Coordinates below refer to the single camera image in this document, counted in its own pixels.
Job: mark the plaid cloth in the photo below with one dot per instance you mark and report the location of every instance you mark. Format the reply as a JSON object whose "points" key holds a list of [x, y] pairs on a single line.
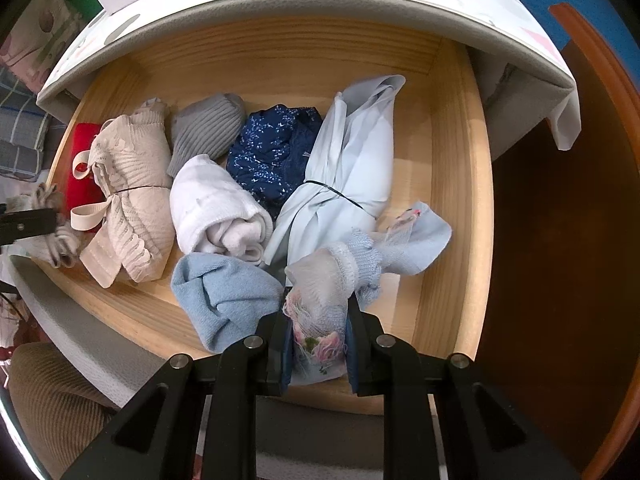
{"points": [[20, 130]]}

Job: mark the wooden chair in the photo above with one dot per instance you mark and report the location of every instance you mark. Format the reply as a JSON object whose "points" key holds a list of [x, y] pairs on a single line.
{"points": [[560, 260]]}

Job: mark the pale blue underwear bundle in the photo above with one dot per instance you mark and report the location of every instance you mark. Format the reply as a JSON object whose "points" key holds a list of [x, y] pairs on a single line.
{"points": [[340, 160]]}

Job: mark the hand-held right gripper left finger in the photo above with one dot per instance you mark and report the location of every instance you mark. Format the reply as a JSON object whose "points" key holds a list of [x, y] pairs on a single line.
{"points": [[286, 360]]}

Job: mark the beige lace bra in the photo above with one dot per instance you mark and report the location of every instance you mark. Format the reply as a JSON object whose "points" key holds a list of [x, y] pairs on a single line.
{"points": [[135, 185]]}

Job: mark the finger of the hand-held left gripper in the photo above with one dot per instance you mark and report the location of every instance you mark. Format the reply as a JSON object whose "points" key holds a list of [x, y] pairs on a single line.
{"points": [[30, 225]]}

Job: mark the grey beige knit underwear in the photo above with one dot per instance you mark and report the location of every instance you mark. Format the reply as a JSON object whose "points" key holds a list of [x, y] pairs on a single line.
{"points": [[57, 245]]}

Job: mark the grey ribbed underwear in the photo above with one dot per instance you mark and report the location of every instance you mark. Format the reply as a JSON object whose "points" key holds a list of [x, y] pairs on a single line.
{"points": [[205, 125]]}

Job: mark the light blue knit underwear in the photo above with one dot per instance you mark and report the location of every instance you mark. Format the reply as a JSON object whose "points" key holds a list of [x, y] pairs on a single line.
{"points": [[225, 295]]}

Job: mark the pink floral blanket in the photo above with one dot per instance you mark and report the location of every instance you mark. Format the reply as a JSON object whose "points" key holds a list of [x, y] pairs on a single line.
{"points": [[30, 40]]}

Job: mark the white rolled underwear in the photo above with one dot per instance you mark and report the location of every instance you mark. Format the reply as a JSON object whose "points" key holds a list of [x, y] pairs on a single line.
{"points": [[215, 205]]}

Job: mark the red underwear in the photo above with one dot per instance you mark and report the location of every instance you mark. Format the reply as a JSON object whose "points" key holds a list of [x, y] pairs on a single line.
{"points": [[80, 160]]}

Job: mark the wooden drawer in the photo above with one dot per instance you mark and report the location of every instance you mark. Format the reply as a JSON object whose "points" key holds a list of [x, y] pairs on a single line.
{"points": [[450, 210]]}

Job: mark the navy floral underwear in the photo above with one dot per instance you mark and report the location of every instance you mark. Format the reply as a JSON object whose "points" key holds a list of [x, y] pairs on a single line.
{"points": [[270, 155]]}

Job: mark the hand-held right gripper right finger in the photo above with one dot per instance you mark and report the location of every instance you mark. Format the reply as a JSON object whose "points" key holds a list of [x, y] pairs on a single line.
{"points": [[352, 360]]}

